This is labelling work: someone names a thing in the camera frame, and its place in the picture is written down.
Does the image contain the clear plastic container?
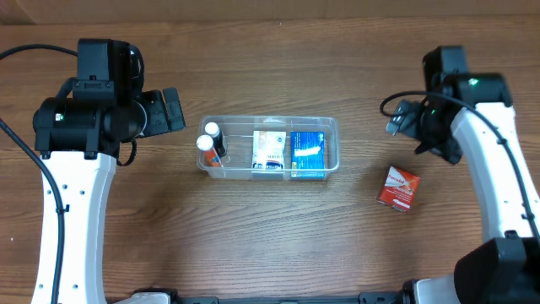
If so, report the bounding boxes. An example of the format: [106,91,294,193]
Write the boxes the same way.
[197,115,340,181]

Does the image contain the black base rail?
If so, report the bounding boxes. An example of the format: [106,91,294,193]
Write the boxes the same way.
[119,288,414,304]

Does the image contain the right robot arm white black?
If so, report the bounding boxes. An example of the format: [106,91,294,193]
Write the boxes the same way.
[361,46,539,303]

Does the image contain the orange bottle white cap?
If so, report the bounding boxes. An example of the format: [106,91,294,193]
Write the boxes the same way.
[196,135,223,167]

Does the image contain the blue medicine box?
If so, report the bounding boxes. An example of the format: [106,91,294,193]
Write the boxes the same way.
[290,131,326,179]

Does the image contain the dark bottle white cap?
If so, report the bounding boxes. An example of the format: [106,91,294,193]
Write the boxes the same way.
[204,122,227,157]

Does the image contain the red medicine box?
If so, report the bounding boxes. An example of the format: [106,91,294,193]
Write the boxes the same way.
[376,166,420,213]

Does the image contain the cardboard backdrop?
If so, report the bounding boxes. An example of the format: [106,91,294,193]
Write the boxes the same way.
[1,0,539,25]

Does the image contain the white blue plaster box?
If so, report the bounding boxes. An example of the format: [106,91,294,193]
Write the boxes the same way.
[251,131,286,171]

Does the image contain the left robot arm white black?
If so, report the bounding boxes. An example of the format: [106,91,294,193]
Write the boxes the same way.
[32,39,186,303]

